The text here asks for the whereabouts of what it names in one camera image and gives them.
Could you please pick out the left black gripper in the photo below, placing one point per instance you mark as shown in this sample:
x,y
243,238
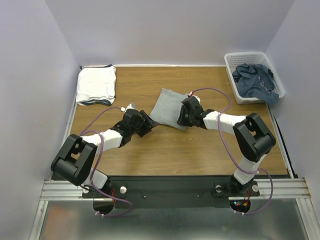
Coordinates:
x,y
147,124

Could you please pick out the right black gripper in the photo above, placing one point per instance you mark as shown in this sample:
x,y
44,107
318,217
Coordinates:
x,y
185,116

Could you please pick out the grey tank top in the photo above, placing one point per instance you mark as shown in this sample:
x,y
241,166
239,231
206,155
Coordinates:
x,y
167,108

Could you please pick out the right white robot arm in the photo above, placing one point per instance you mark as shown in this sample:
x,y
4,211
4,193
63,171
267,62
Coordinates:
x,y
254,138

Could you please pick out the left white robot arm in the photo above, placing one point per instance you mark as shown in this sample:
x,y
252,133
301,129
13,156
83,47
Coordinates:
x,y
74,161

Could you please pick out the folded white tank top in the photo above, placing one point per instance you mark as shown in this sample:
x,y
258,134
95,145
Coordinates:
x,y
96,85

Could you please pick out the blue tank top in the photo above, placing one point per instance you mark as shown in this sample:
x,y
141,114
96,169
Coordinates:
x,y
255,81

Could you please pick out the white plastic basket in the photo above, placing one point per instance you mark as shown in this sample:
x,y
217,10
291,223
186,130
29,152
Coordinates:
x,y
232,60

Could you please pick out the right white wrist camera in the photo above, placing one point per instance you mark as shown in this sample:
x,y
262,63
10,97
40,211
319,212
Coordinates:
x,y
192,94

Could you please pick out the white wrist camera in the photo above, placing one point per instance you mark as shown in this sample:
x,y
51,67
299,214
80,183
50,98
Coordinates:
x,y
128,107
192,94

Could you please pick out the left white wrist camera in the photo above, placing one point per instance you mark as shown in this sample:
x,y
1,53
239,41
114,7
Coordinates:
x,y
128,107

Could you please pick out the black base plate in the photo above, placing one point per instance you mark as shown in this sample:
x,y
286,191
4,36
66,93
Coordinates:
x,y
189,191

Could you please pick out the aluminium frame rail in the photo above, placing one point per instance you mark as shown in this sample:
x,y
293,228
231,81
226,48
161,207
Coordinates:
x,y
283,188

